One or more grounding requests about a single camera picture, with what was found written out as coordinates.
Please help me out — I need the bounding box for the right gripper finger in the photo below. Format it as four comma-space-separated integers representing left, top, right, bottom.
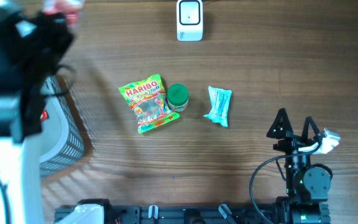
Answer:
301, 116, 320, 143
266, 108, 293, 139

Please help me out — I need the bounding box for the teal tissue packet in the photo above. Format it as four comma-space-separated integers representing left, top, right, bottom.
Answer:
204, 86, 232, 128

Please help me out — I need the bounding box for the green lid jar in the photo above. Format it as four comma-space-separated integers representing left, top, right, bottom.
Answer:
167, 83, 189, 112

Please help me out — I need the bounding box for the green Haribo candy bag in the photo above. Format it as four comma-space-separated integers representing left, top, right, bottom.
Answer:
119, 74, 180, 134

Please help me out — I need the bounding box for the grey plastic shopping basket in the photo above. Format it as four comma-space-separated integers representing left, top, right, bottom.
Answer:
0, 74, 85, 194

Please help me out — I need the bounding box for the red stick sachet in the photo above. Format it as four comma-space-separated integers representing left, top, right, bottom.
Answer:
40, 110, 49, 121

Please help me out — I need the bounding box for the red white candy packet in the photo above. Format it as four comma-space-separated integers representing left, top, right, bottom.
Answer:
42, 0, 85, 26

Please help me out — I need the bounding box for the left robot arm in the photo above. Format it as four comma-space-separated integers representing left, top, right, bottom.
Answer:
0, 1, 85, 223

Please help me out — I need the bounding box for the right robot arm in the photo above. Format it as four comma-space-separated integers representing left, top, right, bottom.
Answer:
267, 108, 333, 223

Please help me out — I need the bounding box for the white barcode scanner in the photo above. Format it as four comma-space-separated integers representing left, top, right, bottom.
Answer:
176, 0, 203, 42

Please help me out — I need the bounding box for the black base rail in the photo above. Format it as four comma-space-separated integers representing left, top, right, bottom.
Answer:
53, 203, 331, 224

